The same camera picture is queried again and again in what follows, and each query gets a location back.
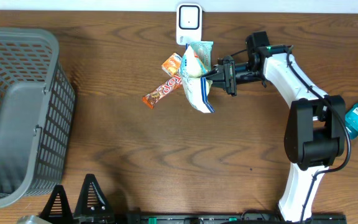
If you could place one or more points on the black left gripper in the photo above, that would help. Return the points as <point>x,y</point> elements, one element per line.
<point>87,209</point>

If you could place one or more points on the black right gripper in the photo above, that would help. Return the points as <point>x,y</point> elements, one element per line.
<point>224,75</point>

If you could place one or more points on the cream snack bag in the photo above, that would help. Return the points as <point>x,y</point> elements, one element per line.
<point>196,87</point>

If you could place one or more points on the small orange snack packet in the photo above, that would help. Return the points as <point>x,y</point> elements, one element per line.
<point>172,64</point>

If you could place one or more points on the red Top chocolate bar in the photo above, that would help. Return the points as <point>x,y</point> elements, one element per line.
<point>164,89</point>

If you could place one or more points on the light teal snack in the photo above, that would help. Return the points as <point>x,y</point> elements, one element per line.
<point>203,50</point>

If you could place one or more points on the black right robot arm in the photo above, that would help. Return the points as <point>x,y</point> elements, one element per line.
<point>315,141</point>

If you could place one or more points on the white barcode scanner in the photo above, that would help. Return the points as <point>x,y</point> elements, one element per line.
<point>189,23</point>

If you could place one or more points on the grey plastic mesh basket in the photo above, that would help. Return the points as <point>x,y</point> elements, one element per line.
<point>37,103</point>

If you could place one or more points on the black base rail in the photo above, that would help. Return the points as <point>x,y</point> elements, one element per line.
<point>248,216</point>

